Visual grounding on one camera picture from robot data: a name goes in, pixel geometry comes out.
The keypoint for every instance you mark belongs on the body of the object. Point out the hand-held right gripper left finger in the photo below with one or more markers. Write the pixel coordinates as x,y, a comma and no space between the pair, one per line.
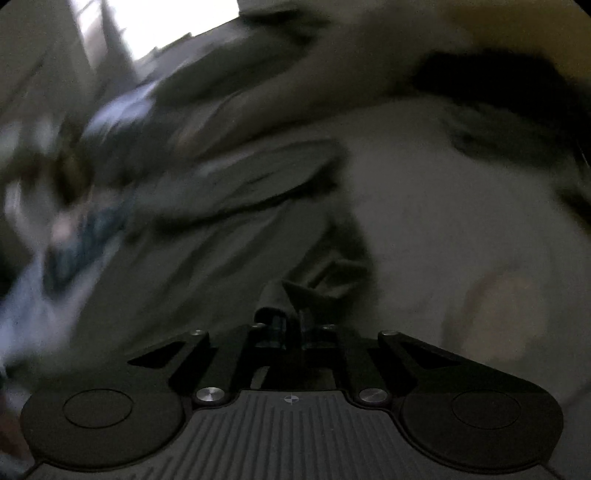
272,330

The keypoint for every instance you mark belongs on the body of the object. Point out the blue-grey printed duvet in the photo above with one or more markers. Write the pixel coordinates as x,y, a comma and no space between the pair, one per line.
120,113

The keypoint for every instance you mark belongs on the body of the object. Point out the grey-green blanket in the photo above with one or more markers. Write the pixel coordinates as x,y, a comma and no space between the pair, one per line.
240,60

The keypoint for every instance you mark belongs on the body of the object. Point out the blue garment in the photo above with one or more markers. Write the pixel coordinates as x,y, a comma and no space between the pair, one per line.
87,235

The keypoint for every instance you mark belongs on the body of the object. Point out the grey garment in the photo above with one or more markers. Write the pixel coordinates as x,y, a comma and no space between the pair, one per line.
258,230

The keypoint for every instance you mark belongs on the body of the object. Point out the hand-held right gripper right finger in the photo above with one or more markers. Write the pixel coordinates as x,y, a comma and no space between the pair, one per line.
309,337

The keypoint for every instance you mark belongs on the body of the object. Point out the black garment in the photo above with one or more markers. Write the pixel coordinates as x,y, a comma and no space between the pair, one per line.
485,74

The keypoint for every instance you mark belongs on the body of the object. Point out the barred window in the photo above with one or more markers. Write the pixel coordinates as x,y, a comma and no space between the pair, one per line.
184,23

